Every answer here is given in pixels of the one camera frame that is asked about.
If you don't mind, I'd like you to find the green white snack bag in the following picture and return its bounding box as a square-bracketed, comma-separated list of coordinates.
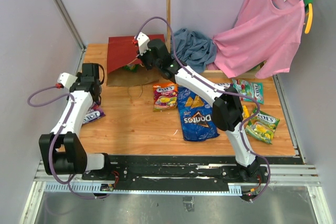
[122, 64, 139, 72]

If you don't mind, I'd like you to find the red paper bag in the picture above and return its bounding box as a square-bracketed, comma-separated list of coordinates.
[106, 36, 161, 87]

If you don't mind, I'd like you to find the orange Fox's candy bag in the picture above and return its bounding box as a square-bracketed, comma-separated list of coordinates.
[153, 82, 178, 111]

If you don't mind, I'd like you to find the blue Doritos chip bag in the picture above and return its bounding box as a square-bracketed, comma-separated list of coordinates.
[177, 86, 219, 142]

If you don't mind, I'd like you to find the purple Fox's candy bag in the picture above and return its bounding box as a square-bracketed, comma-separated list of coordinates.
[83, 103, 105, 124]

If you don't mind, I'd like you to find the purple snack bag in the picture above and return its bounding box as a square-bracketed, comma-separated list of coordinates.
[216, 83, 234, 92]

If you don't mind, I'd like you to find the green candy snack bag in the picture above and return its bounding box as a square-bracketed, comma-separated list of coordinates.
[232, 79, 264, 104]

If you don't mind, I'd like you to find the small yellow snack packet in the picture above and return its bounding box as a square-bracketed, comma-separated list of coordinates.
[242, 105, 250, 119]

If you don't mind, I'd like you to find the green yellow Fox's candy bag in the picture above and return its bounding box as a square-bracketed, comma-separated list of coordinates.
[245, 110, 280, 144]

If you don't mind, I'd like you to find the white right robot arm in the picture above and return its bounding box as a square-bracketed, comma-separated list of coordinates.
[133, 37, 270, 183]

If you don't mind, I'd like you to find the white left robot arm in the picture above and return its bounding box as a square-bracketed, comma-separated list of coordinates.
[39, 63, 112, 180]

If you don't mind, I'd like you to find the blue crumpled shirt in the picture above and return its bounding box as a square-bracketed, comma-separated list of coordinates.
[174, 28, 217, 73]

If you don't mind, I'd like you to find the pink t-shirt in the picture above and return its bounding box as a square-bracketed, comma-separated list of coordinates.
[211, 0, 305, 79]

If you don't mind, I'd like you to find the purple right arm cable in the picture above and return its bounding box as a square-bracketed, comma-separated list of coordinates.
[136, 16, 271, 204]

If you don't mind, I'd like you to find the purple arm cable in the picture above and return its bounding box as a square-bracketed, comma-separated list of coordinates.
[27, 83, 113, 200]
[136, 16, 271, 204]

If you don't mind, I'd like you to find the wooden rack frame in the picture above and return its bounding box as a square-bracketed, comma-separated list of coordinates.
[163, 0, 268, 79]

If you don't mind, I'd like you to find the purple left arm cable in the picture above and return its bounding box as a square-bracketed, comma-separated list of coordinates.
[27, 83, 113, 200]

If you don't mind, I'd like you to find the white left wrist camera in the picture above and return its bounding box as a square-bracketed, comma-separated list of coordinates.
[57, 72, 77, 90]

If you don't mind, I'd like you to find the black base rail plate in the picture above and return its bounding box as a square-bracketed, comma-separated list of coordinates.
[49, 154, 300, 193]

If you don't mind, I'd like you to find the aluminium corner post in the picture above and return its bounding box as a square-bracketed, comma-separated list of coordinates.
[38, 0, 87, 51]

